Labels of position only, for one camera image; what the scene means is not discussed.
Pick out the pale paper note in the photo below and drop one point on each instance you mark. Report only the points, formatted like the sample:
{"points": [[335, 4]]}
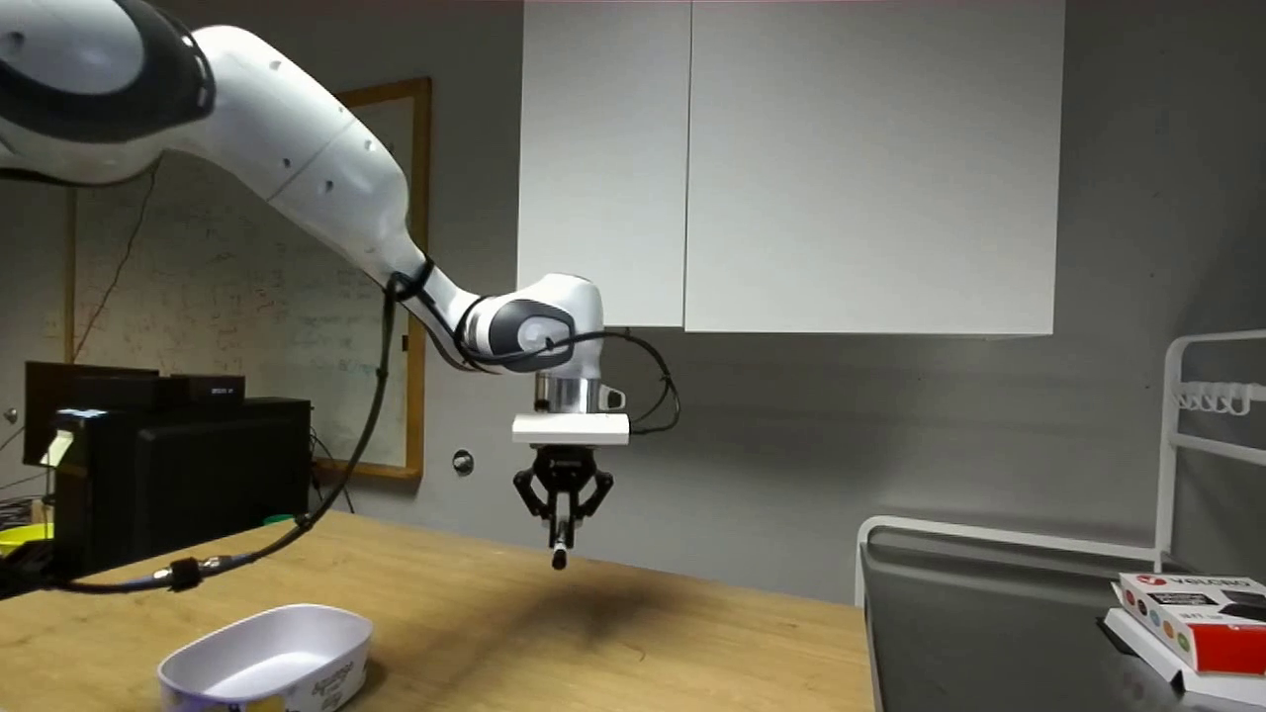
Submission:
{"points": [[57, 450]]}

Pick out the red and white box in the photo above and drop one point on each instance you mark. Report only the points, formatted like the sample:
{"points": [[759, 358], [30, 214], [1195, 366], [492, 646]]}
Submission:
{"points": [[1209, 616]]}

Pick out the wood-framed whiteboard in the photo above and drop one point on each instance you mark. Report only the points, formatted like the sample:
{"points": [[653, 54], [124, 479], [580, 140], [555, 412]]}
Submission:
{"points": [[261, 319]]}

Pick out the white metal rack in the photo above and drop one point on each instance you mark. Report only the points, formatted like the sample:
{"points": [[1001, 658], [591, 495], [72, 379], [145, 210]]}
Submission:
{"points": [[1167, 441]]}

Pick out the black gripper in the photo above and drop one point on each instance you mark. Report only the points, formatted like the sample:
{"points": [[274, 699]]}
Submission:
{"points": [[564, 466]]}

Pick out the round metal wall fixture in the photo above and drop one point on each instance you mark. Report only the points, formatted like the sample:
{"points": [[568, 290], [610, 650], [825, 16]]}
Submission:
{"points": [[461, 462]]}

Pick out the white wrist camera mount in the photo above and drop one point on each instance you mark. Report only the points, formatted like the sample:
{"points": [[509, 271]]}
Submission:
{"points": [[570, 430]]}

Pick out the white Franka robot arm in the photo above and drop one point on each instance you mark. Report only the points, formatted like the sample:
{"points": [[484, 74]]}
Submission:
{"points": [[302, 159]]}

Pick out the yellow item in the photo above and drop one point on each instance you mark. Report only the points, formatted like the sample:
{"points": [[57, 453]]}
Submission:
{"points": [[20, 537]]}

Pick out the black Expo dry-erase marker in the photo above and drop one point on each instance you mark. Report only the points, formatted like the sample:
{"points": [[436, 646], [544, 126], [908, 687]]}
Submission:
{"points": [[558, 554]]}

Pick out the white wall cabinet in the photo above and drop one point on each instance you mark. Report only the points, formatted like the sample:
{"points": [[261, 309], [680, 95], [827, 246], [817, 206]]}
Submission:
{"points": [[794, 164]]}

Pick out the white oval bowl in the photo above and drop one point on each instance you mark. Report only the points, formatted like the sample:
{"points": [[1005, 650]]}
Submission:
{"points": [[261, 658]]}

